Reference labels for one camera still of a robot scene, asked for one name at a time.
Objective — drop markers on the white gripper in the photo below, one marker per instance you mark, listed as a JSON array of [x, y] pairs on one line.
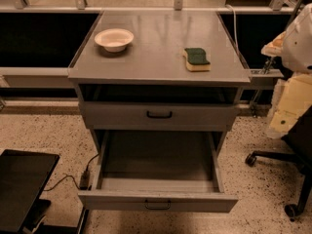
[[298, 46]]

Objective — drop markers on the green and yellow sponge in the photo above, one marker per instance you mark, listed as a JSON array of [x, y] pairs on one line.
[[196, 59]]

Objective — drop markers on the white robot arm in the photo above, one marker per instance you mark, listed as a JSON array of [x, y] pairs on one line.
[[291, 97]]

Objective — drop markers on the grey drawer cabinet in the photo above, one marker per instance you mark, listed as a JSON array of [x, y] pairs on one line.
[[153, 69]]

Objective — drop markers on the open lower drawer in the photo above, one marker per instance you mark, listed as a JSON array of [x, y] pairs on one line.
[[180, 167]]

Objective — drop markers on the closed upper drawer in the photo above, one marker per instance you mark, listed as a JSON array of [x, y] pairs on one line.
[[132, 116]]

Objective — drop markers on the black office chair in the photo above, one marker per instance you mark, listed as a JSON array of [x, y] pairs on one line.
[[299, 139]]

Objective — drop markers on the white bowl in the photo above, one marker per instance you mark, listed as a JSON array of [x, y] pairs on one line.
[[114, 40]]

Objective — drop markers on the black monitor panel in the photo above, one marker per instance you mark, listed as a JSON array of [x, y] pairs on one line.
[[23, 176]]

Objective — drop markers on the black upper drawer handle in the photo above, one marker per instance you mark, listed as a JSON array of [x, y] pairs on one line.
[[153, 115]]

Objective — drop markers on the black drawer handle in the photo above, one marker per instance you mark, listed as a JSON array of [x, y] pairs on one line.
[[153, 115], [157, 206]]

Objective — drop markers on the black lower drawer handle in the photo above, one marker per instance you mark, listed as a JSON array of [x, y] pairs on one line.
[[157, 206]]

